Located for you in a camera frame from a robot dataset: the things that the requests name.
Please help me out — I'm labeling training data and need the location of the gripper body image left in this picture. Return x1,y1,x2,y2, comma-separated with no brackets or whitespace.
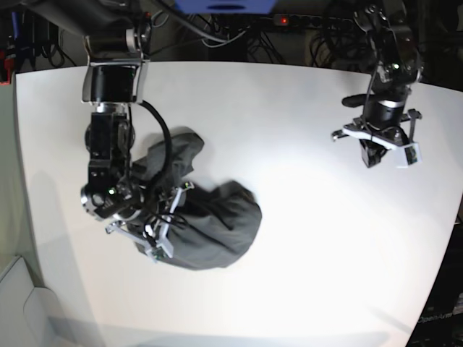
80,181,195,258

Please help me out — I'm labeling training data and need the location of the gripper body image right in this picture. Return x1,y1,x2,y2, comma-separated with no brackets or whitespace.
331,100,422,168

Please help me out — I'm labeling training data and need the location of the dark grey t-shirt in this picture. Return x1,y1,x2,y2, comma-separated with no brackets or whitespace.
130,126,263,271

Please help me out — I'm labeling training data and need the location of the black power strip red light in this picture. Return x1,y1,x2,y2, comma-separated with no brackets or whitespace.
272,14,354,31

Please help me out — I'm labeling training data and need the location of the red clamp at table corner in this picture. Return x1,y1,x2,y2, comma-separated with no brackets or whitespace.
0,50,14,85

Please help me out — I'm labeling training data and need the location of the blue box at top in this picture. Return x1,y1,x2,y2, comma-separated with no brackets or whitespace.
175,0,276,14

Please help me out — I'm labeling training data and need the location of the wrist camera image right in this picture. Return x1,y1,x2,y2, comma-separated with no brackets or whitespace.
394,142,422,168

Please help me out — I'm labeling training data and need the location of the white cable on floor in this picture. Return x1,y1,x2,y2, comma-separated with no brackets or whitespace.
200,21,248,48

